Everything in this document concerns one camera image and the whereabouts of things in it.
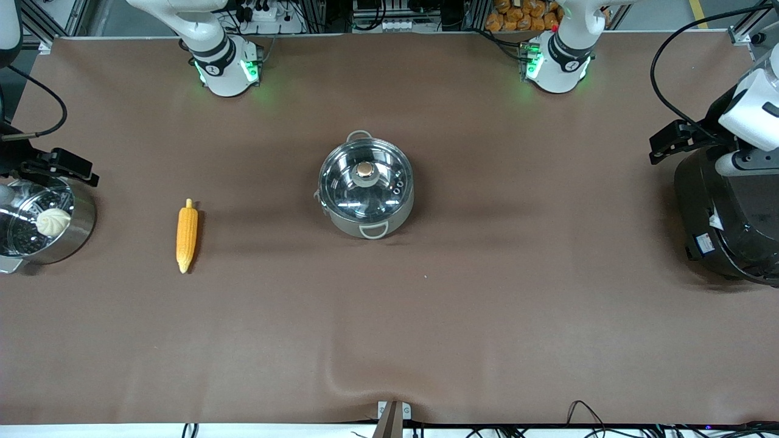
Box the aluminium frame profile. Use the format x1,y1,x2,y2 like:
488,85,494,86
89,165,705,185
729,9,769,61
21,0,92,38

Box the stainless steel cooking pot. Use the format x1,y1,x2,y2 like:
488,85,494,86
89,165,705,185
315,130,416,240

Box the brown table mat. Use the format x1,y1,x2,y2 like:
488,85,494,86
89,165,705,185
0,30,779,425

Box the black electric cooker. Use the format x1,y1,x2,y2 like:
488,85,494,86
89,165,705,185
674,146,779,287

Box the white steamed bun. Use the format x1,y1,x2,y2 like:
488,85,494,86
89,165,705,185
35,207,72,237

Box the yellow corn cob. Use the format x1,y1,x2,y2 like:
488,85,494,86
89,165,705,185
176,198,199,274

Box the perforated steel steamer insert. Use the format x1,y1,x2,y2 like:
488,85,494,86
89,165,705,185
0,182,75,256

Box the white power strip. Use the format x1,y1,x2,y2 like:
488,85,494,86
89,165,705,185
234,0,278,23

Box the glass pot lid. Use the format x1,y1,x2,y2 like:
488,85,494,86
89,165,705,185
319,137,414,224

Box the stainless steel steamer pot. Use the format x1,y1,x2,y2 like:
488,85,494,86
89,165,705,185
0,173,97,274

